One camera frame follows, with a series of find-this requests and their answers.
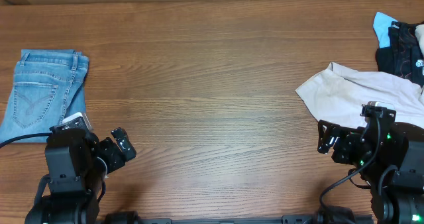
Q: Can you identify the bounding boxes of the light blue denim jeans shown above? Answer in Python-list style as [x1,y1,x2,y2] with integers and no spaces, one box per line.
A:
[1,49,89,142]

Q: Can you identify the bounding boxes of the beige cloth garment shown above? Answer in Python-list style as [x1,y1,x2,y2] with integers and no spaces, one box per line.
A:
[295,62,423,128]

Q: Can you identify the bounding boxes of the dark navy printed garment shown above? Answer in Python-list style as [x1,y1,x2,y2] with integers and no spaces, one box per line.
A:
[376,22,423,86]

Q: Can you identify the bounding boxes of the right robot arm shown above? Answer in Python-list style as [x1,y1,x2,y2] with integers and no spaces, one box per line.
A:
[317,119,423,223]

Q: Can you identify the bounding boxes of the light blue garment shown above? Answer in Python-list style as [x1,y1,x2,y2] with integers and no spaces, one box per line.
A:
[373,12,397,48]

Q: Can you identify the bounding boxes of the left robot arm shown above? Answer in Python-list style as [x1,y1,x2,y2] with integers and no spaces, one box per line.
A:
[25,127,136,224]

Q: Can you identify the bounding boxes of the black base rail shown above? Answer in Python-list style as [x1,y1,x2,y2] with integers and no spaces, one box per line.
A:
[105,210,375,224]

